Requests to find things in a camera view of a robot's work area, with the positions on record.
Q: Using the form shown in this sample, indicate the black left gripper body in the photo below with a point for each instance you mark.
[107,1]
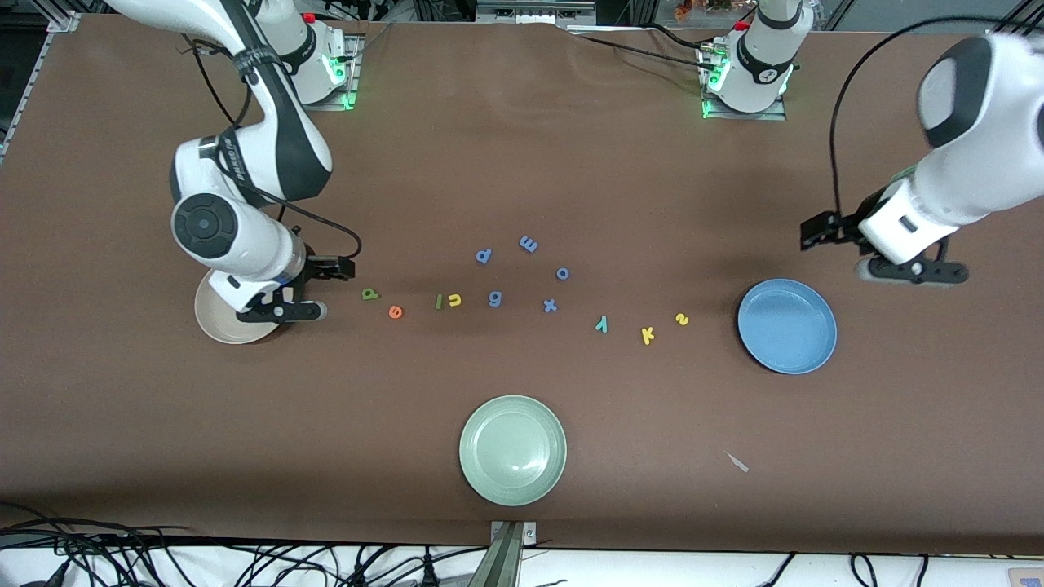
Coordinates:
[846,225]

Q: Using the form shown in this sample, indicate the green letter p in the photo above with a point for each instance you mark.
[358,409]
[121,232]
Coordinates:
[370,294]

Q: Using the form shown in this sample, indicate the yellow letter k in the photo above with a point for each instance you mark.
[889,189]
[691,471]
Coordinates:
[647,334]

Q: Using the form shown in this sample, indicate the teal letter y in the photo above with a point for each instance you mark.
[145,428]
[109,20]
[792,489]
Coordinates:
[602,325]

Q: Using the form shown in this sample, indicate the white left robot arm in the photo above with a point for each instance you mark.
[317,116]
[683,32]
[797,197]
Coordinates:
[979,147]

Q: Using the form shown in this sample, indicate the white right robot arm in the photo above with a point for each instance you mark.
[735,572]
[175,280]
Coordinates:
[269,139]

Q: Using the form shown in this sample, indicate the blue plate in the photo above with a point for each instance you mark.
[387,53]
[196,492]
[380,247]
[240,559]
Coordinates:
[787,326]

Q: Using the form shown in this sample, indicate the beige brown plate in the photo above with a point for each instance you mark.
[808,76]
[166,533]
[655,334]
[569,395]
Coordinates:
[214,326]

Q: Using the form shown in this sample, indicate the blue letter m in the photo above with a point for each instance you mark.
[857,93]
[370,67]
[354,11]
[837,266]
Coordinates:
[528,244]

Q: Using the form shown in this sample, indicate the grey tape scrap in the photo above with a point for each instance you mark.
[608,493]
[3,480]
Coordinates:
[736,461]

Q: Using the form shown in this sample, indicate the orange background object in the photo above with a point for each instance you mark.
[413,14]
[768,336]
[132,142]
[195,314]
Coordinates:
[701,6]

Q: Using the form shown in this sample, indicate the pale green plate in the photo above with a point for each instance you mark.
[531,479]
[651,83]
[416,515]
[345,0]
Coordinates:
[512,450]

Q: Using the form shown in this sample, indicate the grey electronics box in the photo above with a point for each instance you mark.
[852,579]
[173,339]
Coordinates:
[534,11]

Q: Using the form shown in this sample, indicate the aluminium frame rail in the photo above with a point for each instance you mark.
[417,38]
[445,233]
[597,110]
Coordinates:
[61,22]
[1015,15]

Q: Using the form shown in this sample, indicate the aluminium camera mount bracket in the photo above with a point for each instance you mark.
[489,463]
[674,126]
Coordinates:
[510,554]

